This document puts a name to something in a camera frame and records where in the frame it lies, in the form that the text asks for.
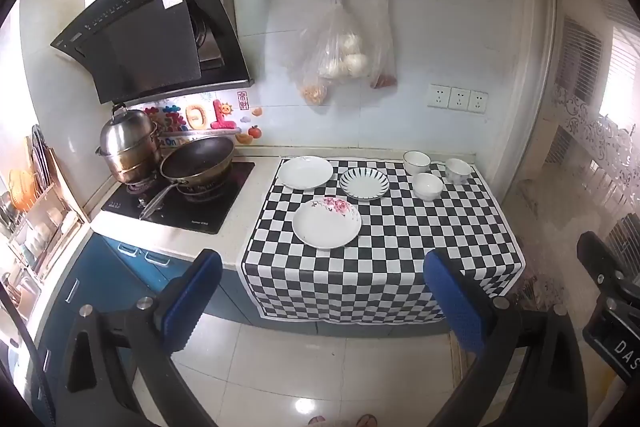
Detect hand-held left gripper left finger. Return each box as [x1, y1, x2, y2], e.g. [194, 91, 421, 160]
[52, 248, 223, 427]

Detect white patterned bowl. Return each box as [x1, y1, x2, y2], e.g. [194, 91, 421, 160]
[445, 158, 472, 184]

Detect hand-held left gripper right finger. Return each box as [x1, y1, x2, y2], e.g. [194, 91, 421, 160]
[422, 249, 588, 427]

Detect plastic bag with orange food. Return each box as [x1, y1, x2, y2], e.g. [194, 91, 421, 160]
[295, 57, 331, 108]

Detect window with lace curtain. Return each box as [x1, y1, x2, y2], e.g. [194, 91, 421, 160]
[545, 7, 640, 258]

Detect orange basket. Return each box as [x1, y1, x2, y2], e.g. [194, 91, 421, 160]
[10, 169, 38, 210]

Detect black cable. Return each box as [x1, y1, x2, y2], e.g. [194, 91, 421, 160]
[0, 297, 56, 427]

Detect black gas stove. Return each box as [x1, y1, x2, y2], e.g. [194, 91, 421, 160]
[101, 161, 256, 235]

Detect dish rack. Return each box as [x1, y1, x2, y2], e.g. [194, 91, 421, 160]
[0, 124, 86, 308]

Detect blue striped plate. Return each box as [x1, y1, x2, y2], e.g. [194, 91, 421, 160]
[340, 167, 390, 201]

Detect plastic bag of buns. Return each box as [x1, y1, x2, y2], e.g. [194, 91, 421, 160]
[300, 0, 373, 82]

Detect steel steamer pot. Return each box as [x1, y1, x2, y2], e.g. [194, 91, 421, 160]
[96, 104, 163, 185]

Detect pink floral plate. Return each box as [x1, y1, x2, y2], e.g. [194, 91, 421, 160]
[292, 196, 362, 250]

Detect black range hood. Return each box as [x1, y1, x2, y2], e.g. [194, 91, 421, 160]
[50, 0, 253, 105]

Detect white bowl with dark rim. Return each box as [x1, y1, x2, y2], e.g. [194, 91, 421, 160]
[403, 151, 432, 176]

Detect black white checkered cloth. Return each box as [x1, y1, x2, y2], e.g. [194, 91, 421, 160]
[241, 157, 526, 324]

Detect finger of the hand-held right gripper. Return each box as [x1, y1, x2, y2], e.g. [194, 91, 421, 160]
[576, 231, 627, 295]

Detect plain white plate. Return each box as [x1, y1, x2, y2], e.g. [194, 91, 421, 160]
[278, 156, 334, 189]

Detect colourful wall stickers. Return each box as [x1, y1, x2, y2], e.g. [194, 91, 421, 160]
[145, 99, 263, 145]

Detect plastic bag with red food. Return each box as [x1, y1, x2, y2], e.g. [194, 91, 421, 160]
[370, 2, 398, 90]

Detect plain white bowl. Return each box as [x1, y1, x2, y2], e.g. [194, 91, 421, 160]
[413, 172, 444, 201]

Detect dark wok with handle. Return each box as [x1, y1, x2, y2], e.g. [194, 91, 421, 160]
[140, 136, 236, 220]

